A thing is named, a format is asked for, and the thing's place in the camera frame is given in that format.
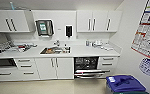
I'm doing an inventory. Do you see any white lower kitchen cabinet unit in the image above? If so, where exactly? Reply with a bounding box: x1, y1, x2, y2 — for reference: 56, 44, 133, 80
0, 55, 121, 83

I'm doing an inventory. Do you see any white upper kitchen cabinet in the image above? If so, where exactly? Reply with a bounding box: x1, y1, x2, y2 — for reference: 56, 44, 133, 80
76, 9, 123, 33
0, 9, 35, 34

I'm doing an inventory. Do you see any small clear plastic bottle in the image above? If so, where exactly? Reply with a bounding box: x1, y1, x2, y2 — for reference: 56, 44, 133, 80
85, 39, 91, 47

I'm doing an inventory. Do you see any black soap dispenser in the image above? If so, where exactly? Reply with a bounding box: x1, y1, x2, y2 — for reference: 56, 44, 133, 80
64, 25, 74, 38

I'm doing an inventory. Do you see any chrome faucet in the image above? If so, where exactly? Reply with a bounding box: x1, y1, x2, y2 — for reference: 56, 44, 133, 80
52, 39, 62, 48

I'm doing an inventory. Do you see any stainless steel sink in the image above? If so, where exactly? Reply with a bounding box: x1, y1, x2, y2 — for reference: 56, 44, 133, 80
39, 46, 72, 56

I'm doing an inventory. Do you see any stainless steel dishwasher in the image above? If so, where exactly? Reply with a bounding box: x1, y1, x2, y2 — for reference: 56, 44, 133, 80
73, 56, 112, 80

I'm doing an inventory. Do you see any stack of white dishes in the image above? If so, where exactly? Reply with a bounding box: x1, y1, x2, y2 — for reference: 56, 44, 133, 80
92, 39, 106, 48

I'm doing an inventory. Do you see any grey paper towel dispenser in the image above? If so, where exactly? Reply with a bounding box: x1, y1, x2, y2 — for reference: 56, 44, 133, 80
35, 19, 55, 37

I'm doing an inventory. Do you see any grey bin with blue lid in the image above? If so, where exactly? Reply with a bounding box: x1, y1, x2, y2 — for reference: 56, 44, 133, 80
105, 74, 147, 94

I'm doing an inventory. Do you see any small blue bottle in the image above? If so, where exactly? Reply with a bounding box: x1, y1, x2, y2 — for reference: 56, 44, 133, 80
9, 1, 17, 11

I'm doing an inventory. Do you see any wire dish rack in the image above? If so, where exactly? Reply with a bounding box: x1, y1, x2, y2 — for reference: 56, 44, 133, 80
8, 42, 37, 54

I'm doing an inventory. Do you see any large colourful wall poster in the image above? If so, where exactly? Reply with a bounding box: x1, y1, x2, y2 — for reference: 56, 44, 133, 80
130, 0, 150, 63

